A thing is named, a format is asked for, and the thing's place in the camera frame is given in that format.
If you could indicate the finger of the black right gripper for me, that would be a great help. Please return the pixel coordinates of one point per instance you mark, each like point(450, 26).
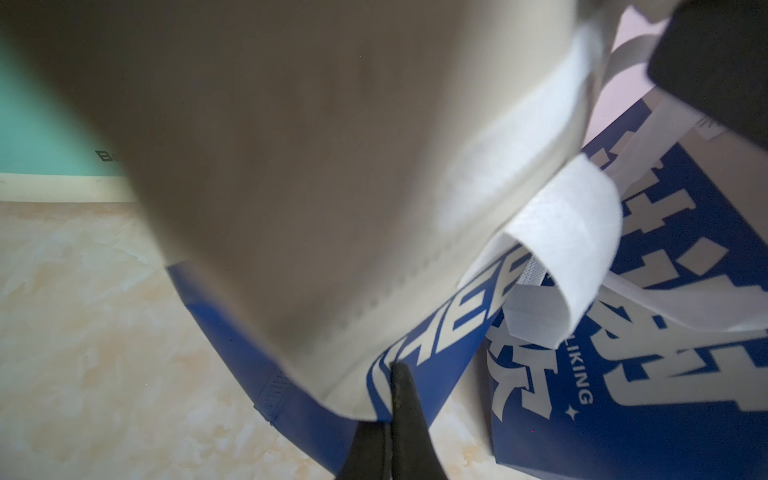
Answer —
point(713, 57)

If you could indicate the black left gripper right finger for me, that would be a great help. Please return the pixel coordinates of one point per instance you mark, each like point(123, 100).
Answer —
point(413, 454)

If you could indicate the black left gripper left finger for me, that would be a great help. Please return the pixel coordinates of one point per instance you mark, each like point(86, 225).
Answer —
point(370, 454)

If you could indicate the blue beige takeout bag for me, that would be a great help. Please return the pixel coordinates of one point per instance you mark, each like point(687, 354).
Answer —
point(336, 171)
point(632, 394)

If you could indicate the mint green toaster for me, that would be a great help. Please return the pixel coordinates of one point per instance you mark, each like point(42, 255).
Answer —
point(40, 135)

